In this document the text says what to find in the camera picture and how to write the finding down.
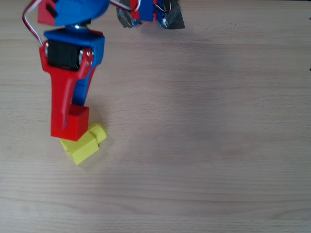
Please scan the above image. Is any red cube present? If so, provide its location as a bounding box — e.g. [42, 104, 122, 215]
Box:
[51, 104, 90, 142]

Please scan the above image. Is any yellow hollow block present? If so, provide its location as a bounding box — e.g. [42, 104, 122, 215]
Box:
[59, 122, 108, 166]

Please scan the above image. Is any grey duct tape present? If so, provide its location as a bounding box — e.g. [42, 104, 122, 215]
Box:
[116, 0, 186, 30]

